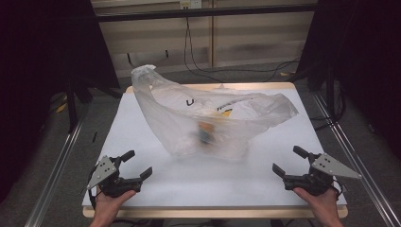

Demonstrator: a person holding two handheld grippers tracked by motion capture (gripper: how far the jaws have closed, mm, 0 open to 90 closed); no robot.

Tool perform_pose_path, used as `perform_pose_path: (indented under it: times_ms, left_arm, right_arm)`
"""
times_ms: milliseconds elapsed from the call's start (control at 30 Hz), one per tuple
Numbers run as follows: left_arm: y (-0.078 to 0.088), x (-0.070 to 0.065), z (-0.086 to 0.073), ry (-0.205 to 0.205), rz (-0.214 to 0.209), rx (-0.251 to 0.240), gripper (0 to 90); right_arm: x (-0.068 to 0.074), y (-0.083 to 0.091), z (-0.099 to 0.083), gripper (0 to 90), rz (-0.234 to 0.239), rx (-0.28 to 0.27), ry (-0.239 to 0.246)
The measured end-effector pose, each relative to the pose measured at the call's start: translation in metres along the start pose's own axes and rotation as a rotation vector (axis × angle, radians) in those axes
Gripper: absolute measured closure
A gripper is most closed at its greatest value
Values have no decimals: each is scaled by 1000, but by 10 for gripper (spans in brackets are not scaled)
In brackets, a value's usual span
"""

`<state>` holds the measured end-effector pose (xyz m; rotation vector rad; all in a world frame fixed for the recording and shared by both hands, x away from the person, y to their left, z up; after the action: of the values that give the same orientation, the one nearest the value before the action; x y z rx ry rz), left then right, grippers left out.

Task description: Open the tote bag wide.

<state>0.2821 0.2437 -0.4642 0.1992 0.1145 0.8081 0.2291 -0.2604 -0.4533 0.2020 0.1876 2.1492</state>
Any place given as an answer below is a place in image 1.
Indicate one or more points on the yellow floor tape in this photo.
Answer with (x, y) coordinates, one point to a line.
(61, 108)

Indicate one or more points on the orange and dark small object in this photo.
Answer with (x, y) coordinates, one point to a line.
(205, 132)

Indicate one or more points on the metal floor rail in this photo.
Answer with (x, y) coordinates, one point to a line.
(356, 160)
(53, 176)

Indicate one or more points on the translucent white plastic bag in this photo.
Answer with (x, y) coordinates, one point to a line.
(164, 110)

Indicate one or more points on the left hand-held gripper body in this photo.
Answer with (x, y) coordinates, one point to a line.
(108, 179)

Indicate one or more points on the white wall power outlet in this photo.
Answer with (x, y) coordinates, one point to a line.
(190, 3)

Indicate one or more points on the black curtain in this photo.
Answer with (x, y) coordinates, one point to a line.
(41, 78)
(365, 63)

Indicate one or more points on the black horizontal bar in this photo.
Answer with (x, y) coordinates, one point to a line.
(205, 12)

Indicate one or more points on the white table mat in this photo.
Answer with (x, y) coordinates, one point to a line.
(176, 186)

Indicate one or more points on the black metal stand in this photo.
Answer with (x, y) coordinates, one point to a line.
(331, 94)
(73, 104)

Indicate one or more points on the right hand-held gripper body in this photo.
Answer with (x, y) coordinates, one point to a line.
(318, 176)

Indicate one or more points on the person's left hand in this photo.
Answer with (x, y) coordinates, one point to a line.
(108, 209)

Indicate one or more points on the small black floor object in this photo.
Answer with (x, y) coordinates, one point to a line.
(94, 136)

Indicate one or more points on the person's right hand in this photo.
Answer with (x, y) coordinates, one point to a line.
(321, 206)

